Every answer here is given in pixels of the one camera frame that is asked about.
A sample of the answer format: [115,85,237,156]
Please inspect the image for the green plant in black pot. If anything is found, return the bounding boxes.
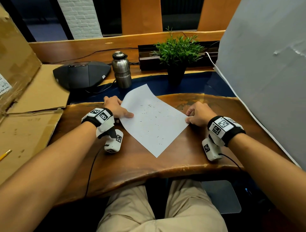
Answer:
[151,26,205,85]

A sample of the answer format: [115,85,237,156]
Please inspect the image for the brown cardboard box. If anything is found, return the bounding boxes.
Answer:
[0,4,70,185]

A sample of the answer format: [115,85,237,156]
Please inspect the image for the yellow pencil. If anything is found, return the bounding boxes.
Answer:
[0,149,12,161]

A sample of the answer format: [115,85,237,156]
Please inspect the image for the stainless steel water bottle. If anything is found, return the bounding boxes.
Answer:
[112,51,132,89]

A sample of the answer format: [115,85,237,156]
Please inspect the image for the person's left hand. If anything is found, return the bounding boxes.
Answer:
[103,96,134,119]

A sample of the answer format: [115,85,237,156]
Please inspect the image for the black cable tray box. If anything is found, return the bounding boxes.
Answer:
[138,41,219,72]

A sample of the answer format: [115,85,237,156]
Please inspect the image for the person's right hand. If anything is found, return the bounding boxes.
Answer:
[185,101,218,127]

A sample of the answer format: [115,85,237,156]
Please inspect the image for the black speakerphone cable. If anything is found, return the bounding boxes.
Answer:
[85,79,117,94]

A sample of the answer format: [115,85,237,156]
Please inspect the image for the white label sticker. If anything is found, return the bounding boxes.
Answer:
[0,74,13,97]

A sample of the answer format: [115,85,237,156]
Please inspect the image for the large grey board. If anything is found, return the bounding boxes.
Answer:
[214,0,306,170]

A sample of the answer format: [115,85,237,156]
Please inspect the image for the person's beige trousers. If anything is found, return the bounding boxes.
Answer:
[96,179,228,232]

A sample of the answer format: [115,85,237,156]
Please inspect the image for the wooden desk divider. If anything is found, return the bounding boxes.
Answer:
[28,30,226,65]

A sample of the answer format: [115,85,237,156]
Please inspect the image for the grey floor pad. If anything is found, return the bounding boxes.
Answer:
[201,180,242,214]

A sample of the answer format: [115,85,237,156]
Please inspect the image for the wooden panel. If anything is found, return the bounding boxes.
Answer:
[197,0,241,32]
[120,0,163,36]

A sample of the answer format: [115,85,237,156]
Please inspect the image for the white paper sheet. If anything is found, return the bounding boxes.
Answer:
[119,84,190,158]

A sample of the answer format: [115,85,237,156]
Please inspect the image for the person's left forearm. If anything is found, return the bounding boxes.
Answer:
[0,121,97,232]

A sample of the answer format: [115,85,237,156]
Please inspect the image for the person's right forearm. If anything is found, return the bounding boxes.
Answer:
[227,133,306,232]

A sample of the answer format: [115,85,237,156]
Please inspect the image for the white wrist camera black strap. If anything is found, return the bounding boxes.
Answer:
[202,116,246,162]
[81,108,124,153]

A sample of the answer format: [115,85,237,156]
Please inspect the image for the black conference speakerphone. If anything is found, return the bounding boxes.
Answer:
[53,61,112,90]

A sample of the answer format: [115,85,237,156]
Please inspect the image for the thin black desk cable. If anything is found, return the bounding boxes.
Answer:
[47,47,139,64]

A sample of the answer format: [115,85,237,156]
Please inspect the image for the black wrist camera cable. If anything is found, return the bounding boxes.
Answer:
[85,144,109,198]
[219,153,242,170]

